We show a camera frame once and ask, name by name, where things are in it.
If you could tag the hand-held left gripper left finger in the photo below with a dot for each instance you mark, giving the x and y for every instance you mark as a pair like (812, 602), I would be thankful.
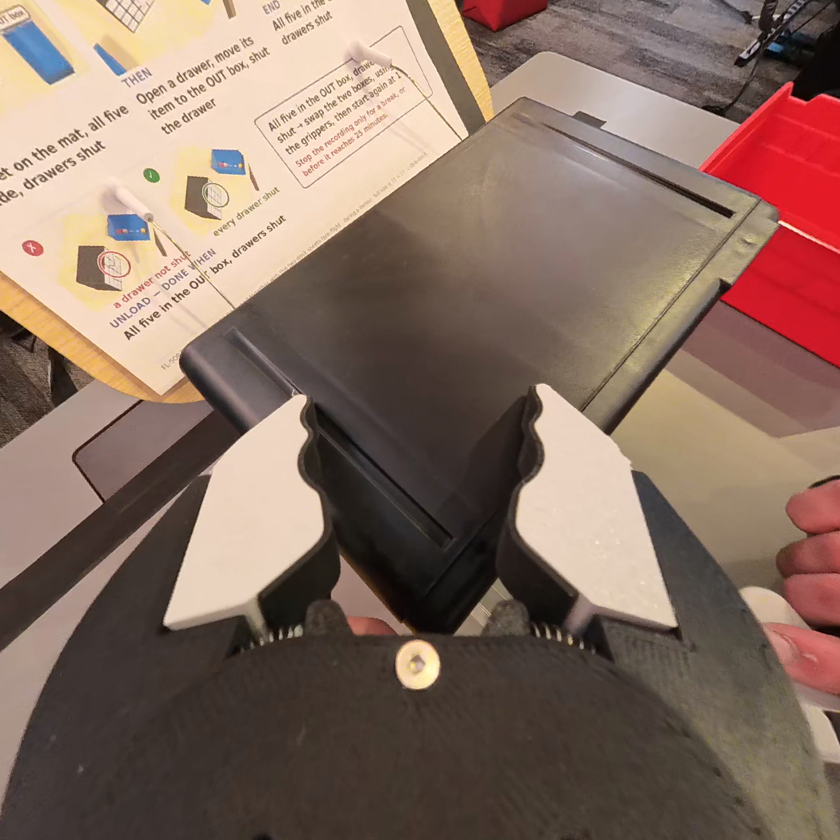
(249, 512)

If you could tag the printed instruction sheet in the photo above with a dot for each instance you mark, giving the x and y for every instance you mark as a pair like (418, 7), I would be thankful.
(275, 216)

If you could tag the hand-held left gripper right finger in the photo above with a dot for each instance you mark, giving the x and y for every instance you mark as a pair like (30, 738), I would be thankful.
(590, 512)

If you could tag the wooden board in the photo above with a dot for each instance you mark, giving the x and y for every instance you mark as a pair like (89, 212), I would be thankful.
(39, 321)

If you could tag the red plastic bin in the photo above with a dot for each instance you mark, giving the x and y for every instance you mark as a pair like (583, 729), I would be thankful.
(787, 295)

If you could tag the red box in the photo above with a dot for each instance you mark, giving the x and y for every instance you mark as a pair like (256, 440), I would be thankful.
(499, 10)

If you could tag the black equipment stand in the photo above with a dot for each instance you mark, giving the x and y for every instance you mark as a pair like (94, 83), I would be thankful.
(764, 33)

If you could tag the black drawer cabinet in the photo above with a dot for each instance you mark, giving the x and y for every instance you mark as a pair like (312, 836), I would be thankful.
(492, 262)

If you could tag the person's right hand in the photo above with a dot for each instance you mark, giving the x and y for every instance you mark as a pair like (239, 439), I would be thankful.
(814, 590)

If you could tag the black backing board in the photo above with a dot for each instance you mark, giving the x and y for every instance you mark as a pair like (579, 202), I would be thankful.
(446, 52)

